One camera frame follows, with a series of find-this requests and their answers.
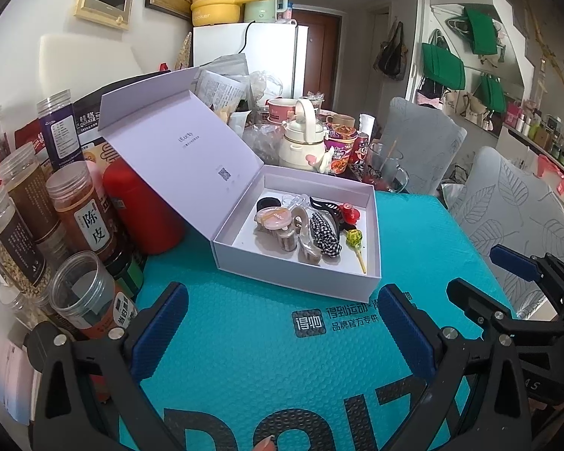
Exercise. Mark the large grey leaf-patterned chair cover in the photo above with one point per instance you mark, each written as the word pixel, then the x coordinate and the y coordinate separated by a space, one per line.
pixel 498 197

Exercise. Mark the white refrigerator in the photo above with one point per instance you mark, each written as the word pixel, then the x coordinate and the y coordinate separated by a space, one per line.
pixel 263 56

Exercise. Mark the small grey chair cover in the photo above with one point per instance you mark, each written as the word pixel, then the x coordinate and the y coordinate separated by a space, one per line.
pixel 418 136

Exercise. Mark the purple instant noodle cup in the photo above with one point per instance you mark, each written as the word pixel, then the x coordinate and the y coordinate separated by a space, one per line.
pixel 340 150

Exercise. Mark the black hair claw clip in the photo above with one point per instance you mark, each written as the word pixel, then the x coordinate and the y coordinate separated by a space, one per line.
pixel 322 205

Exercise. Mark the beige hair claw clip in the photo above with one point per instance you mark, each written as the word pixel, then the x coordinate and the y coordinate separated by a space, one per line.
pixel 289 242

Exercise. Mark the lavender gift box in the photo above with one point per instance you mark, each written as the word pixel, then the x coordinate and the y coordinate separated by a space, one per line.
pixel 192 150

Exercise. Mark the clear hair clip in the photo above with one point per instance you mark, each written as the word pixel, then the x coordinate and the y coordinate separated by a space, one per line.
pixel 298 201

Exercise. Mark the row of small bottles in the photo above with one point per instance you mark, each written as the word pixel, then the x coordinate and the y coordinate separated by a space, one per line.
pixel 536 127

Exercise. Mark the yellow cooking pot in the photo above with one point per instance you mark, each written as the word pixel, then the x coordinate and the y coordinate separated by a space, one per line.
pixel 211 7

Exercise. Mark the brown door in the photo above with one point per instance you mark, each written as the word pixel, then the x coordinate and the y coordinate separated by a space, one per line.
pixel 319 56

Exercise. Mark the cream teapot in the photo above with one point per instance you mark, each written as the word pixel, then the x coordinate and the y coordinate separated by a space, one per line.
pixel 301 150

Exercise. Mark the red flower hair clip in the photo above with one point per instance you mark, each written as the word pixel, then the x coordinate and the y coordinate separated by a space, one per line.
pixel 348 213

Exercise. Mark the lollipop with yellow stick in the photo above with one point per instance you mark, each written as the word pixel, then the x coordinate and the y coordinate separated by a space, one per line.
pixel 354 238

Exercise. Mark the pink plastic bag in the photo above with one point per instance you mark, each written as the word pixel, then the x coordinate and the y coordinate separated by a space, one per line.
pixel 552 174

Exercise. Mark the checkered hair scrunchie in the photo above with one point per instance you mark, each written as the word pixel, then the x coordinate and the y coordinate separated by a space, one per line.
pixel 324 235

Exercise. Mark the printed paper bag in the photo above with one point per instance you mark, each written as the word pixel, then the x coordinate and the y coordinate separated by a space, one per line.
pixel 221 91

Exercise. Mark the red soda can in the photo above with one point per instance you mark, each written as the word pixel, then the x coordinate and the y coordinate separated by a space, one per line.
pixel 361 150

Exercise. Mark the pink white packet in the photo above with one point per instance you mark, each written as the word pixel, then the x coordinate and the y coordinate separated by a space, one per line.
pixel 14 376

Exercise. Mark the group of clear spice jars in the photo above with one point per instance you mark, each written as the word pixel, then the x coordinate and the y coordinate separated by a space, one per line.
pixel 82 216

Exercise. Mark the round pink blush compact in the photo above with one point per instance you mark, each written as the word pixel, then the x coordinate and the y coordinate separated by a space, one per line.
pixel 275 218

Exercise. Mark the white plush toy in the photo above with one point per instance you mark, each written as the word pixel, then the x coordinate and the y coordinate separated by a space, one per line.
pixel 326 159

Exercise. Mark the black hanging bag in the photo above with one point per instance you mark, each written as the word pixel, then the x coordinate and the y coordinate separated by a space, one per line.
pixel 391 58

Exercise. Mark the teal printed mat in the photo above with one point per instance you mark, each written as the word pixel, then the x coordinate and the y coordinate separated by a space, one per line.
pixel 263 361

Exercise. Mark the small black round case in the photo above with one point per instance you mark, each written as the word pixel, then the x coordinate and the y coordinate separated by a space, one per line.
pixel 262 207

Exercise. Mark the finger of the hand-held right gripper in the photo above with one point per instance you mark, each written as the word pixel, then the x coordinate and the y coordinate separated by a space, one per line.
pixel 474 300
pixel 514 262

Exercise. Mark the green electric kettle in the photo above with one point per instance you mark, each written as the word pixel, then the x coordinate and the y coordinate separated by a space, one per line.
pixel 263 4

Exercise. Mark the glass mug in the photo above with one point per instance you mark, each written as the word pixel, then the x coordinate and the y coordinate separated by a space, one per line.
pixel 385 169

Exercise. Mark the person's left hand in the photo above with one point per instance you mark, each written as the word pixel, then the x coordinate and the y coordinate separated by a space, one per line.
pixel 265 445

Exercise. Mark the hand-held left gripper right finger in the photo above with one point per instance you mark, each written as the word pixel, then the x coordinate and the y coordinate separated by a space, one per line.
pixel 404 331

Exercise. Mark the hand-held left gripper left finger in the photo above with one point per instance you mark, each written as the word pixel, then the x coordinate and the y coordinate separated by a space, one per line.
pixel 162 326

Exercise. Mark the green tote bag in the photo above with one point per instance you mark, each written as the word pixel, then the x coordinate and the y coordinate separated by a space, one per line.
pixel 493 96
pixel 444 68
pixel 481 30

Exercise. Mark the red bottle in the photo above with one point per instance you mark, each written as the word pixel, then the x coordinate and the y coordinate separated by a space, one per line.
pixel 141 206

